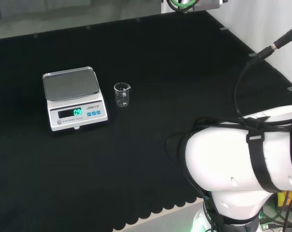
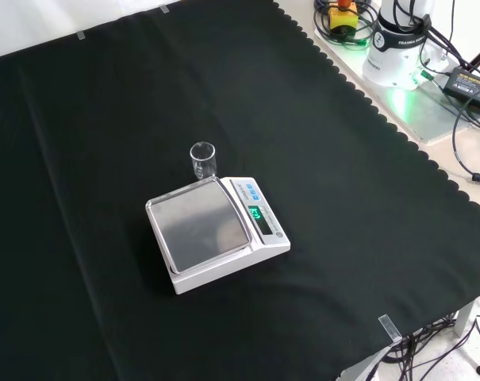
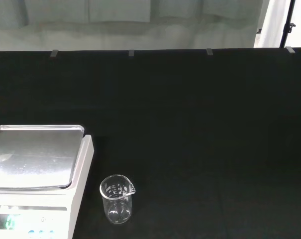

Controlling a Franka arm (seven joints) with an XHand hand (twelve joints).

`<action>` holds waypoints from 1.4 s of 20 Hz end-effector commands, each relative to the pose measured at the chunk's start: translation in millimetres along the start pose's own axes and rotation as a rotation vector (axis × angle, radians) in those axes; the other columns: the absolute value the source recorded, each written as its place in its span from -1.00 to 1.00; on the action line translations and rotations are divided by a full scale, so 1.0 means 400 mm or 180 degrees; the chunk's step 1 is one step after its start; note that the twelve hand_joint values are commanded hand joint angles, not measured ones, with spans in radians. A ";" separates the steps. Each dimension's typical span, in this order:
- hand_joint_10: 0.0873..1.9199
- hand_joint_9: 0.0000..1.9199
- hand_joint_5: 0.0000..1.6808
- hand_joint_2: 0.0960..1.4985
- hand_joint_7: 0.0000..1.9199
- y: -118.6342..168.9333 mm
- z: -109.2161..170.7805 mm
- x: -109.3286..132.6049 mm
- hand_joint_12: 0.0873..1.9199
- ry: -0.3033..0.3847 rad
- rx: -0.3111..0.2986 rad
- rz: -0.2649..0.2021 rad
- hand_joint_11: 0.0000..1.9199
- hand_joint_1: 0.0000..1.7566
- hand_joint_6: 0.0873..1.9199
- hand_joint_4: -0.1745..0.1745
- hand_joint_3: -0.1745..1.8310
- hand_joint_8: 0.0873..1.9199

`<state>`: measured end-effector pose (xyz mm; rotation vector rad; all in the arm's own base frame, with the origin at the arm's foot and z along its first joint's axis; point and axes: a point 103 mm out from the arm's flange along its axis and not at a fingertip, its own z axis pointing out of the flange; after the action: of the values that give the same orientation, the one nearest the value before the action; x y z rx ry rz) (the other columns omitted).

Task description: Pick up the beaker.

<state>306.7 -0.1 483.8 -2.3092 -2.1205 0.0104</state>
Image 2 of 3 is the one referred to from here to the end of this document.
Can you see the small clear glass beaker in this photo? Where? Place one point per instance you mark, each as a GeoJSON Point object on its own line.
{"type": "Point", "coordinates": [203, 162]}

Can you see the white electronic balance steel pan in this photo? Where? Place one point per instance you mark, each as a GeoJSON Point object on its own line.
{"type": "Point", "coordinates": [208, 226]}

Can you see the black scalloped bench cloth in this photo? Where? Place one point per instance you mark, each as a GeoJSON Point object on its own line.
{"type": "Point", "coordinates": [104, 158]}

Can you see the grey tape strip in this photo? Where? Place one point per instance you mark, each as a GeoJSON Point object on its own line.
{"type": "Point", "coordinates": [81, 35]}
{"type": "Point", "coordinates": [164, 8]}

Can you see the yellow stop button box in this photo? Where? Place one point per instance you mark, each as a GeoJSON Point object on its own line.
{"type": "Point", "coordinates": [343, 20]}

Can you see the clear tape strip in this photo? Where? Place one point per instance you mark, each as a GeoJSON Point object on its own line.
{"type": "Point", "coordinates": [390, 328]}

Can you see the black power adapter brick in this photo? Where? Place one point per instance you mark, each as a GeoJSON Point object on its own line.
{"type": "Point", "coordinates": [467, 85]}

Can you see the grey metal table leg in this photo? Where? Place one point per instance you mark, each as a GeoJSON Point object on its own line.
{"type": "Point", "coordinates": [465, 317]}

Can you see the pale metal base plate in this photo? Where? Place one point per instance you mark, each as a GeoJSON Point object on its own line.
{"type": "Point", "coordinates": [430, 115]}

